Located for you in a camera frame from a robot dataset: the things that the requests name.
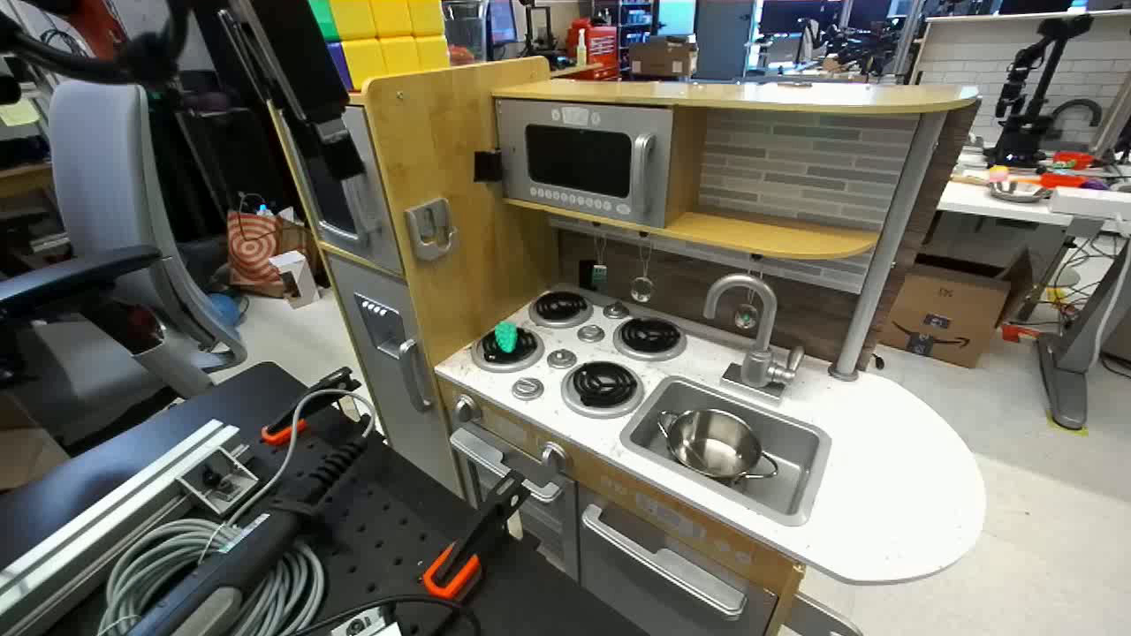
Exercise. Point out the grey office chair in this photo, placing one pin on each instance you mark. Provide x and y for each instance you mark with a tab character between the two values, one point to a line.
129	273

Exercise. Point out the wooden toy kitchen unit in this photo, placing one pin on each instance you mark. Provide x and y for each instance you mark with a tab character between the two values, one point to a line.
810	188

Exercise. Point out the grey toy sink basin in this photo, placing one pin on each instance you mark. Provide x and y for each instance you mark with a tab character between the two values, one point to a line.
797	447

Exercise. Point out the stove burner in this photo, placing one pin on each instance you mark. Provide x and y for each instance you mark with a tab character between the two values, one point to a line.
493	358
647	336
559	309
603	389

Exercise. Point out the aluminium rail on table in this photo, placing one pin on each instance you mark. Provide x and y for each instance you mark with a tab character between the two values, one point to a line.
46	568

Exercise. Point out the orange black clamp rear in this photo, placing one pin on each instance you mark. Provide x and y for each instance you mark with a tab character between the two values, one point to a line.
294	422

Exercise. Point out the front right stove burner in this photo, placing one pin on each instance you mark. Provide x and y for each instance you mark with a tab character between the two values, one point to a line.
603	389

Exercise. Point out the back left stove burner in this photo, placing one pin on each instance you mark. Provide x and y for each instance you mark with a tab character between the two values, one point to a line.
559	309

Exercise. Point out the coloured foam blocks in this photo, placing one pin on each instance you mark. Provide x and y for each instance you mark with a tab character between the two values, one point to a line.
380	37

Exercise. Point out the cardboard box on floor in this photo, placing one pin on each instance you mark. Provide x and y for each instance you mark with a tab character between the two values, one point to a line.
951	309

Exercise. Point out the silver toy faucet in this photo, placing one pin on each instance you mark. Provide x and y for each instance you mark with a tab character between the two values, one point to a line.
759	369

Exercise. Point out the toy microwave oven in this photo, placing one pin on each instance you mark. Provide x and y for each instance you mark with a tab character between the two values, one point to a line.
603	160

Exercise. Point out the front left stove burner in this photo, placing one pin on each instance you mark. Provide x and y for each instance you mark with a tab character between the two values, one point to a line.
493	358

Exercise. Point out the back right stove burner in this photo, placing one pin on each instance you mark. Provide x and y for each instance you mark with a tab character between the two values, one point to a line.
647	336

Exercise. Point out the steel pot in sink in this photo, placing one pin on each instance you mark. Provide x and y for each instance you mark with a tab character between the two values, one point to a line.
716	445

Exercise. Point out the grey oven door handle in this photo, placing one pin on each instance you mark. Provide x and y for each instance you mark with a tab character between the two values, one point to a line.
495	458

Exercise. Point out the teal blue toy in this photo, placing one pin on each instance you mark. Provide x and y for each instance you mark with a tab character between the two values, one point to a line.
506	336

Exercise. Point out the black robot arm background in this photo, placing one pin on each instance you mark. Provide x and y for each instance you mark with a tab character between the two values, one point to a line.
1021	102

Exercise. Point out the orange patterned bag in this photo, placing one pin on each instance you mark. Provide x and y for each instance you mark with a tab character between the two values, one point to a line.
251	243

